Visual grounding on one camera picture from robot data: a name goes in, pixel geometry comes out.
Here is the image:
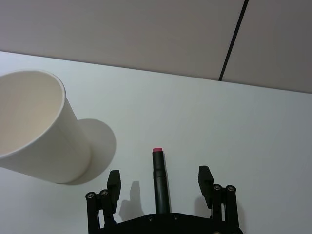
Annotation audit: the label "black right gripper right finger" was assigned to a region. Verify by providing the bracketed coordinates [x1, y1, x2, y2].
[198, 165, 241, 229]

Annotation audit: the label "white paper cup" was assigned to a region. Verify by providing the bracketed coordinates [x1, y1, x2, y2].
[0, 70, 93, 185]

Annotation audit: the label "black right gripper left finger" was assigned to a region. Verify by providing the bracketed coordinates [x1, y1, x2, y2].
[85, 170, 121, 231]

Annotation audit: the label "black marker with pink end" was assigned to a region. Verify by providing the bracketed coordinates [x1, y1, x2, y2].
[152, 147, 172, 214]

